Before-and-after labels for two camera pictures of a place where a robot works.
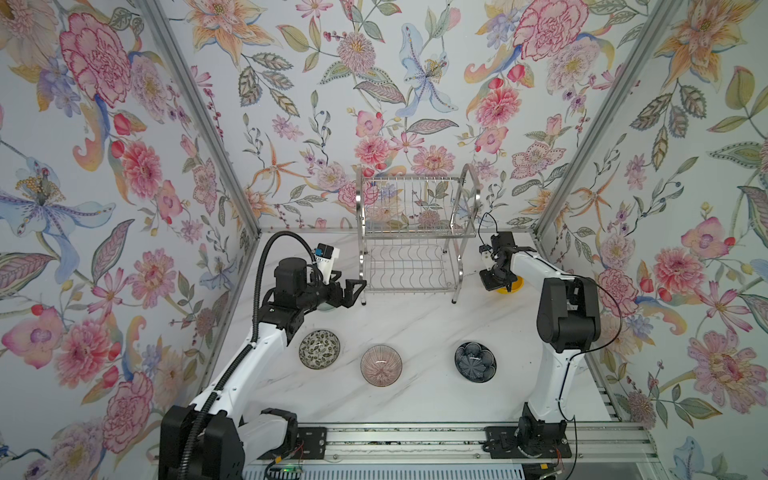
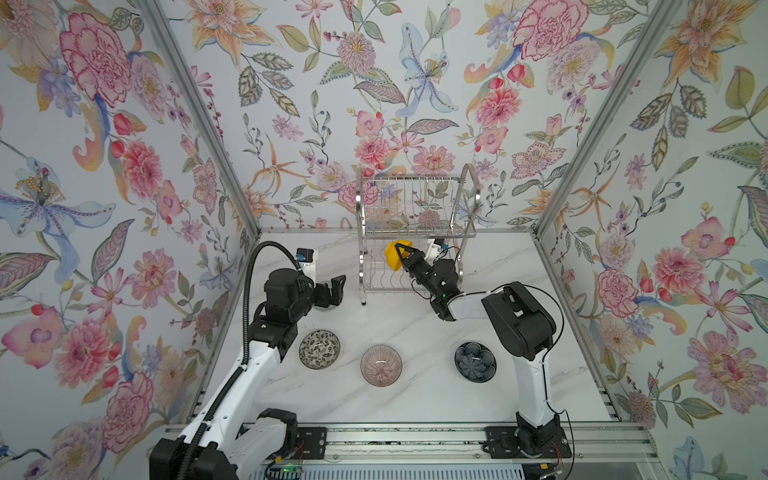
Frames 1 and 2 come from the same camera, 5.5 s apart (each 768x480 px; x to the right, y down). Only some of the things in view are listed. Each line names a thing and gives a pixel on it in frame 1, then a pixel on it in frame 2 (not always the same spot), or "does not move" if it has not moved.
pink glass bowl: x=381 y=365 does not move
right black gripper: x=489 y=284 -> x=415 y=262
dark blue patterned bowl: x=475 y=362 does not move
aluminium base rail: x=386 y=441 does not move
